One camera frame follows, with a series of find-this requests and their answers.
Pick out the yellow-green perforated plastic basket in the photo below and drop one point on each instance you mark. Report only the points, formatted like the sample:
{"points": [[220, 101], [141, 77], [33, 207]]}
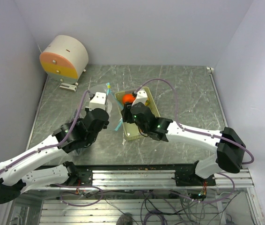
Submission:
{"points": [[131, 131]]}

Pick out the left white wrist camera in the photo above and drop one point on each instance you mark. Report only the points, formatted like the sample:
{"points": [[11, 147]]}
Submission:
{"points": [[99, 101]]}

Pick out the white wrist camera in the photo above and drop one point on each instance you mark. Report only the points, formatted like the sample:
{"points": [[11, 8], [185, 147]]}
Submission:
{"points": [[141, 97], [99, 101]]}

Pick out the red-zipper clear bag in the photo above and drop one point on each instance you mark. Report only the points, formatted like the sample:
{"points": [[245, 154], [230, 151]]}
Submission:
{"points": [[76, 152]]}

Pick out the white corner clip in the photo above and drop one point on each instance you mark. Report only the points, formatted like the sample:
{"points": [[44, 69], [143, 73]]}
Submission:
{"points": [[210, 69]]}

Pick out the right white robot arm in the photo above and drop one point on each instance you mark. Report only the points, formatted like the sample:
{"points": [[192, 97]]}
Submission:
{"points": [[226, 146]]}

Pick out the cylindrical drawer box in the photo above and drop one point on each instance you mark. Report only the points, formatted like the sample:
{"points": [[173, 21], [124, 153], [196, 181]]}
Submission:
{"points": [[64, 59]]}

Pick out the aluminium rail frame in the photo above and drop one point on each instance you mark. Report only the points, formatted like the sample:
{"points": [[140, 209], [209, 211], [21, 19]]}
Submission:
{"points": [[148, 193]]}

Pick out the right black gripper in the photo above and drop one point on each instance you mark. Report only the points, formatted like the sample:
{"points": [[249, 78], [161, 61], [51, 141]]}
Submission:
{"points": [[127, 112]]}

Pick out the small silver metal bracket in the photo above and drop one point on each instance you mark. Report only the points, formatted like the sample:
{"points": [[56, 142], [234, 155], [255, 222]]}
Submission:
{"points": [[68, 87]]}

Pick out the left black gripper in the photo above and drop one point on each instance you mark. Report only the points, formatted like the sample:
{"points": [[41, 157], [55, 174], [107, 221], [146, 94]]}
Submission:
{"points": [[104, 126]]}

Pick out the blue-zipper clear bag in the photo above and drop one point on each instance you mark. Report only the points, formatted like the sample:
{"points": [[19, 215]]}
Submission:
{"points": [[112, 105]]}

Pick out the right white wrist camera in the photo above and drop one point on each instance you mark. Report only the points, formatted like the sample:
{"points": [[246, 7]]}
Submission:
{"points": [[141, 97]]}

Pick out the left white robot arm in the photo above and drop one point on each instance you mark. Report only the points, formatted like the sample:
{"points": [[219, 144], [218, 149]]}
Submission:
{"points": [[22, 173]]}

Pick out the orange fruit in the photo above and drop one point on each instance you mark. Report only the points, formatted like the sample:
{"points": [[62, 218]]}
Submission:
{"points": [[128, 98]]}

